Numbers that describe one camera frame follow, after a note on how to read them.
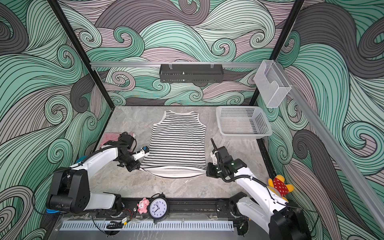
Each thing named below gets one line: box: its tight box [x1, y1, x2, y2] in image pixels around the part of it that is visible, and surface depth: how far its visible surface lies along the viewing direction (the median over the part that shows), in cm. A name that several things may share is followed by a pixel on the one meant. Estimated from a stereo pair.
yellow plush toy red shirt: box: [267, 174, 294, 202], surface depth 79 cm
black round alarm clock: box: [148, 192, 170, 225], surface depth 73 cm
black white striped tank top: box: [139, 111, 207, 178], surface depth 100 cm
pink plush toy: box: [137, 197, 150, 214], surface depth 73 cm
